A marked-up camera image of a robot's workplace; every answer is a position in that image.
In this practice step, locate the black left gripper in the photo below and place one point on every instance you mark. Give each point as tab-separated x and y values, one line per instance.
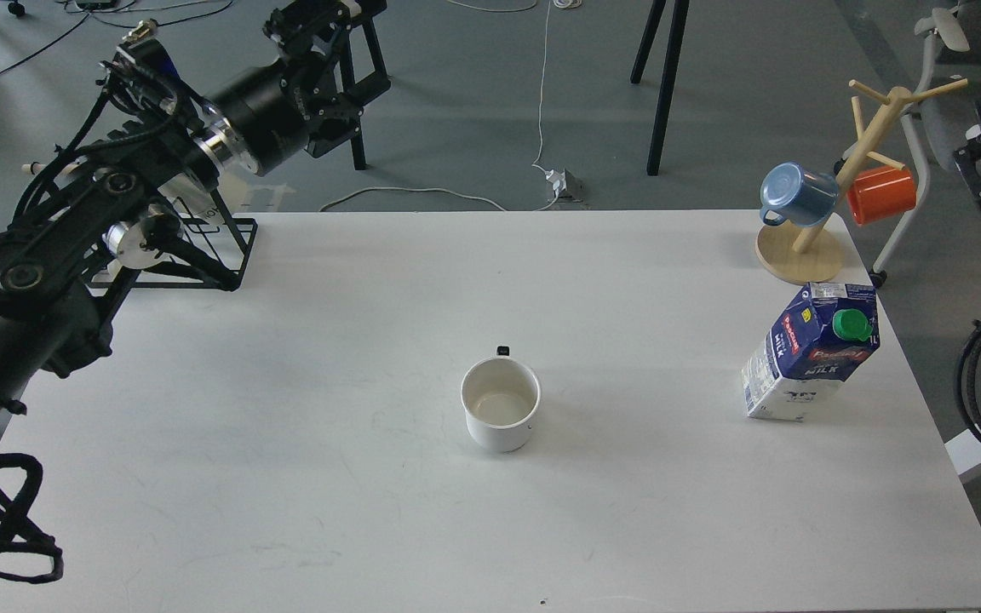
291	105

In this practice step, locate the white ceramic mug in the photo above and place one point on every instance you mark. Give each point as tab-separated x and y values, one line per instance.
501	398

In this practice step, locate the blue white milk carton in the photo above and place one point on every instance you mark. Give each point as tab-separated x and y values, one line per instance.
824	334

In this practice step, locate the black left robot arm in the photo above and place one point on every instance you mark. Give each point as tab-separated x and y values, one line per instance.
142	173

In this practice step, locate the black table leg left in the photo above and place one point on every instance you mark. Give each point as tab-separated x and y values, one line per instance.
362	92

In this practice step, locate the black table leg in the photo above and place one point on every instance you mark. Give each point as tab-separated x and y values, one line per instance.
362	92
669	74

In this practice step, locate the white power adapter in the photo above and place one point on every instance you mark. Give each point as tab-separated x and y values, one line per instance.
564	187

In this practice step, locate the black table leg right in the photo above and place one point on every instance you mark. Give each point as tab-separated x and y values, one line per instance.
669	74

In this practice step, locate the blue hanging mug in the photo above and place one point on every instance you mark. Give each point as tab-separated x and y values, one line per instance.
791	193

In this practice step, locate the wooden mug tree stand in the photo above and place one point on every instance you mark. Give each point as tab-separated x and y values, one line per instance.
801	255

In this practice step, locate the orange hanging mug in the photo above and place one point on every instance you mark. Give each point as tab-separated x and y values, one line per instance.
881	193

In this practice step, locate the black wire cup rack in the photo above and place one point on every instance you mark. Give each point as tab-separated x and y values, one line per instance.
226	247

